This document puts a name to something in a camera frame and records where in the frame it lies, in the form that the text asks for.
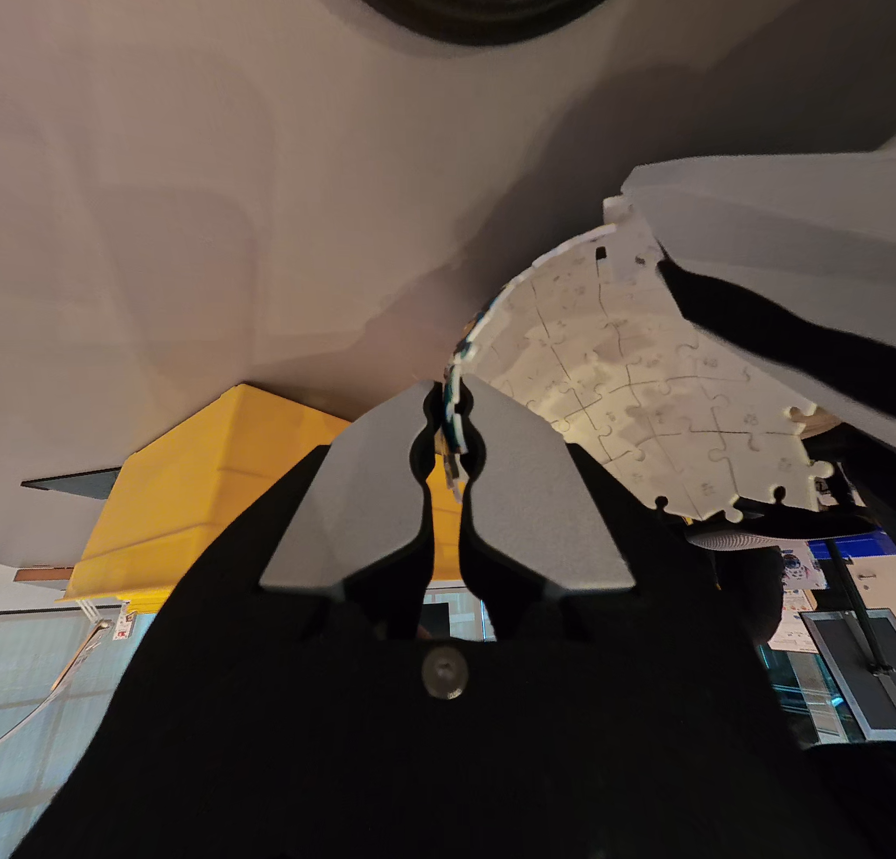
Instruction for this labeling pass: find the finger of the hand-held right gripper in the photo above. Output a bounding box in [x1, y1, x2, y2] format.
[752, 362, 896, 448]
[622, 147, 896, 412]

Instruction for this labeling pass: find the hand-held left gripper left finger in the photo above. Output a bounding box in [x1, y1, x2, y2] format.
[259, 379, 443, 604]

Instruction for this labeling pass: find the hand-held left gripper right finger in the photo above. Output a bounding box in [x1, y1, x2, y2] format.
[457, 372, 638, 602]

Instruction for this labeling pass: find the white curved puzzle ball shell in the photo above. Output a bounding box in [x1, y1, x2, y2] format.
[437, 225, 837, 524]

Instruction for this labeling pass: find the white puzzle piece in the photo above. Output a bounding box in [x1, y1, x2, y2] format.
[602, 197, 662, 286]

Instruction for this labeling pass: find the yellow plastic bin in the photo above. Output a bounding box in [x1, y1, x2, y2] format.
[59, 382, 466, 604]

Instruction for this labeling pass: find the white astronaut sticker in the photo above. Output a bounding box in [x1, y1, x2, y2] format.
[780, 547, 830, 592]

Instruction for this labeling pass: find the grey framed panel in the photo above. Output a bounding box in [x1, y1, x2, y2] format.
[801, 607, 896, 741]

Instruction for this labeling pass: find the dark flat panel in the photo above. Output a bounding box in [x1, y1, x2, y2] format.
[21, 466, 121, 502]

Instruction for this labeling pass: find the black round tin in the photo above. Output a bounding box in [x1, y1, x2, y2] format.
[322, 0, 652, 47]

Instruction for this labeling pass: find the blue wall poster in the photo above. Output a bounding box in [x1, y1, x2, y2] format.
[808, 531, 896, 560]

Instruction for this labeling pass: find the grey cable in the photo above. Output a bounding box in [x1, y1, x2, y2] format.
[0, 617, 113, 744]

